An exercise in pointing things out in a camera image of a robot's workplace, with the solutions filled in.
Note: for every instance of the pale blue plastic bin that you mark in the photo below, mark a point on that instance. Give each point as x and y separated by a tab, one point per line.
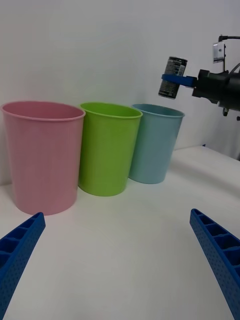
152	147

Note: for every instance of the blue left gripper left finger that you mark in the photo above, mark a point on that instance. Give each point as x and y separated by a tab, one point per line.
20	252

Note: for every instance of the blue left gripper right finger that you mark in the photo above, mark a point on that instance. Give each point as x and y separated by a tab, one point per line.
220	252

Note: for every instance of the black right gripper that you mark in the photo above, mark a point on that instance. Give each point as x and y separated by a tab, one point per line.
212	85

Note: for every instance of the black drink can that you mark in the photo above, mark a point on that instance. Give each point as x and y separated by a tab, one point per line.
172	66

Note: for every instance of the pink plastic bin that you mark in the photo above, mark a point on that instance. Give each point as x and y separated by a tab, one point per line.
42	162

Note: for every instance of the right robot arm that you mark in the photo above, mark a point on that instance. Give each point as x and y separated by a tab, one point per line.
235	92

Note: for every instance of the green plastic bin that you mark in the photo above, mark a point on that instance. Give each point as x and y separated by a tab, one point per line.
105	155

